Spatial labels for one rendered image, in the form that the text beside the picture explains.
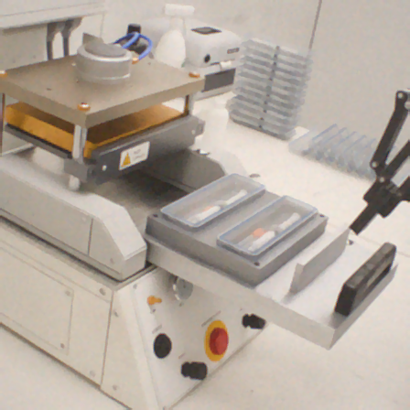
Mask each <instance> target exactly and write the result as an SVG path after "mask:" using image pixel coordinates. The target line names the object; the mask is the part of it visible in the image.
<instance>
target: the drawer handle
mask: <svg viewBox="0 0 410 410"><path fill-rule="evenodd" d="M396 251H397V246H396V245H395V244H393V243H389V242H385V243H383V244H382V246H381V247H380V248H379V249H378V250H377V251H376V252H375V253H374V254H372V255H371V256H370V257H369V258H368V259H367V260H366V261H365V262H364V263H363V264H362V266H361V267H360V268H359V269H358V270H357V271H356V272H355V273H354V274H352V275H351V276H350V277H349V278H348V279H347V280H346V281H345V282H344V283H343V284H342V287H341V290H340V292H339V295H338V298H337V301H336V305H335V307H334V310H335V311H337V312H339V313H340V314H341V315H343V316H345V317H348V316H349V315H350V314H351V312H352V309H353V306H354V302H355V300H356V299H357V298H358V297H359V296H360V295H361V294H362V293H363V292H364V291H365V289H366V288H367V287H368V286H369V284H370V283H371V282H372V281H373V280H374V279H375V278H376V277H377V276H378V275H379V274H380V273H381V272H382V271H384V272H385V273H389V272H390V271H391V269H392V266H393V263H394V258H395V256H396Z"/></svg>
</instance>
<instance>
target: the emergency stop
mask: <svg viewBox="0 0 410 410"><path fill-rule="evenodd" d="M209 345H210V351H211V352H212V353H213V354H215V355H222V354H223V353H224V352H226V350H227V348H228V345H229V335H228V333H227V331H226V329H225V328H220V327H218V328H216V329H213V330H212V332H211V333H210V339H209Z"/></svg>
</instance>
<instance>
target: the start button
mask: <svg viewBox="0 0 410 410"><path fill-rule="evenodd" d="M156 350H157V353H158V355H159V356H161V357H167V356H168V355H169V353H170V352H171V350H172V341H171V338H170V337H169V336H167V335H162V336H161V337H160V338H159V339H158V341H157V344H156Z"/></svg>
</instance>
